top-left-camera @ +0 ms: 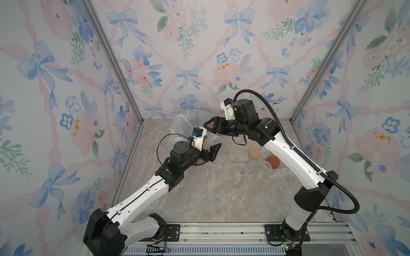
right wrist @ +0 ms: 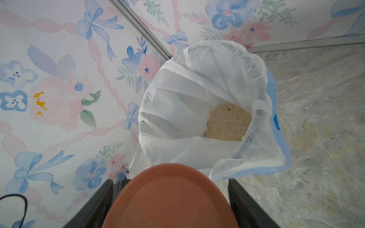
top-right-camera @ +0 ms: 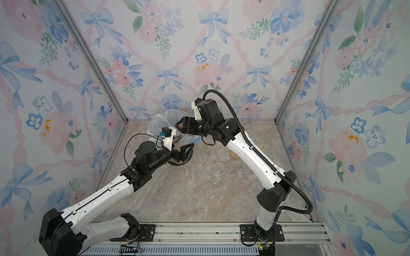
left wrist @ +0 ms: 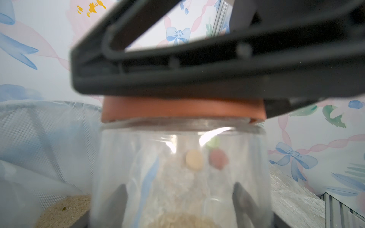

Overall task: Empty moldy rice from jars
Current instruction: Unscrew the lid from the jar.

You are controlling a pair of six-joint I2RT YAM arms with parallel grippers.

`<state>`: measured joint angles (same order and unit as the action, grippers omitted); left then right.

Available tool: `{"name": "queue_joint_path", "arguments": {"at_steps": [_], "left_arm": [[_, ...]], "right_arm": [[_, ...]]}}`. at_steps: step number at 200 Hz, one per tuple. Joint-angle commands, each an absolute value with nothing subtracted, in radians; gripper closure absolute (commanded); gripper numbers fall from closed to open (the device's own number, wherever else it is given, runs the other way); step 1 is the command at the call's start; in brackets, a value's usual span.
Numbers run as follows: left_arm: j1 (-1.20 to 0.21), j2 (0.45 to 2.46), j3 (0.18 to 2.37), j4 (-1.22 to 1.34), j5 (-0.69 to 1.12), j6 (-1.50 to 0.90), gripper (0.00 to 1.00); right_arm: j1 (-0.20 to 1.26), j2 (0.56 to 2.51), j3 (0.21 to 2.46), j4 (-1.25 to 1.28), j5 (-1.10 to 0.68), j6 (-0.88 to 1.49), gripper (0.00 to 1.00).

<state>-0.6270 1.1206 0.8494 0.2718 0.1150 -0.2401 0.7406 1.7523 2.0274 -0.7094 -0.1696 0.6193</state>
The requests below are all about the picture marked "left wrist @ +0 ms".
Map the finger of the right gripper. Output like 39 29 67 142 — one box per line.
71 1 365 118

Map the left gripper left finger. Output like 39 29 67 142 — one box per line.
69 184 128 228

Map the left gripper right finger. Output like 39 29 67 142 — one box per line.
232 182 290 228

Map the green jar lid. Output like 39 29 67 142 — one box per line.
205 136 220 149

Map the tan jar lid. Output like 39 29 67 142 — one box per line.
185 150 204 171

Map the white trash bag liner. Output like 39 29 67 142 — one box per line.
1 100 102 228

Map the aluminium front rail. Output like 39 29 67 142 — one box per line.
320 193 365 228

